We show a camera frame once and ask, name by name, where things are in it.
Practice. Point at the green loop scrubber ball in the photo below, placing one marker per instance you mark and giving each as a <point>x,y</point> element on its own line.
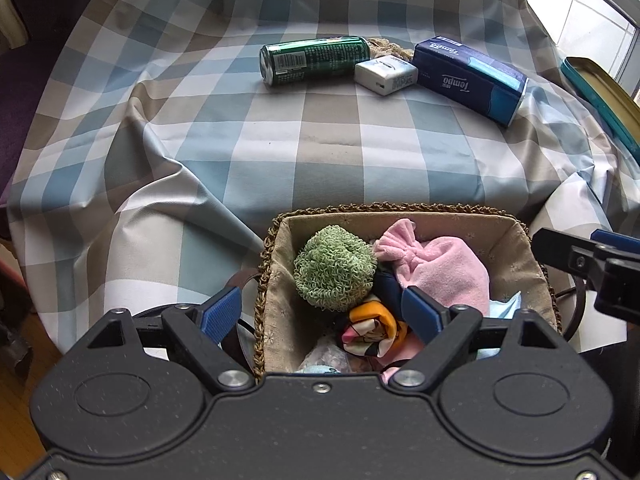
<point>332,270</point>

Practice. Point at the small white box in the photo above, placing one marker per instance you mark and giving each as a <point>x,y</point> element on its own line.
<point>382,75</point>

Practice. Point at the dark chair back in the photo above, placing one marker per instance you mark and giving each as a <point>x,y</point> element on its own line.
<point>45,0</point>

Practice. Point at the checked tablecloth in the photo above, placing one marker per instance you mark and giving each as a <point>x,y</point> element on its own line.
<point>325,150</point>

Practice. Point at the clear plastic packet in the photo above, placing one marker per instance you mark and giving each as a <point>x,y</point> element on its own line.
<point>322,355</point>

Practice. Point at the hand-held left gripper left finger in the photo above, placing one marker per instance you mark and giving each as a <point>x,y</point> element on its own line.
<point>220,312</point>

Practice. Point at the purple cushion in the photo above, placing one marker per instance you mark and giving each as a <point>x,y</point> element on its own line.
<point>20,120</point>

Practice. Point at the teal metal tin lid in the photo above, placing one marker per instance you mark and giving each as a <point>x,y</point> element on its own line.
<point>600,90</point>

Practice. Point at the blue tissue box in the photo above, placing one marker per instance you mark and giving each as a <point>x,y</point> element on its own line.
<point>460,77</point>

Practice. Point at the black metal stand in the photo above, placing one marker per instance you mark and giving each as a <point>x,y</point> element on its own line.
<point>247,278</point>

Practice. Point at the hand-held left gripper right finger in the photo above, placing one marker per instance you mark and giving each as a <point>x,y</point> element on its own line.
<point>420,312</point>

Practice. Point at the pink cloth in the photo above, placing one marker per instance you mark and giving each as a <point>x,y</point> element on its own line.
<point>405,350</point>

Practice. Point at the orange patterned scrunchie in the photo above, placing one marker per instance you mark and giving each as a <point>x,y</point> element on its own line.
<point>370,325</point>

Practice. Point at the pink velvet pouch with bow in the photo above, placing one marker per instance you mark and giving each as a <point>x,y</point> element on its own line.
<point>445,270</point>

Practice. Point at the woven basket with fabric liner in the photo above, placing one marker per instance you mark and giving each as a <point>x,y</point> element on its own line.
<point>285,320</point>

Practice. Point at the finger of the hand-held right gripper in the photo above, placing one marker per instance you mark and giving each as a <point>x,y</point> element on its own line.
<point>617,241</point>
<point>560,252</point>

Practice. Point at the dark cloth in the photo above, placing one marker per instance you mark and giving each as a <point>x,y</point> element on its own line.
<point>625,385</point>

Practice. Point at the green drink can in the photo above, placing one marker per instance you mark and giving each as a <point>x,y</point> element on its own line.
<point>315,57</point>

